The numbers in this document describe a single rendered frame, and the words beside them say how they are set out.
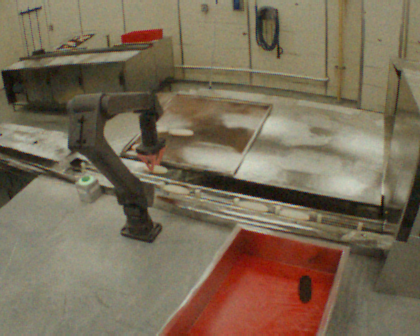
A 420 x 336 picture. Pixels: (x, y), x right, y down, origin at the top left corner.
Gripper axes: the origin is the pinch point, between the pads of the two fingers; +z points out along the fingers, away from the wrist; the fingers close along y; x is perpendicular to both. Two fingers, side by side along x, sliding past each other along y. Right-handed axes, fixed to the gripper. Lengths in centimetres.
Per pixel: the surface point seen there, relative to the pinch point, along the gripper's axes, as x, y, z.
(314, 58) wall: -1, -370, 37
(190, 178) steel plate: 6.3, -13.0, 11.2
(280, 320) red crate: 58, 38, 11
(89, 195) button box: -20.6, 16.2, 7.3
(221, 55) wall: -139, -370, 45
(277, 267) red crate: 51, 21, 11
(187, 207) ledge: 17.1, 8.5, 7.0
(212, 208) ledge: 24.7, 6.2, 7.0
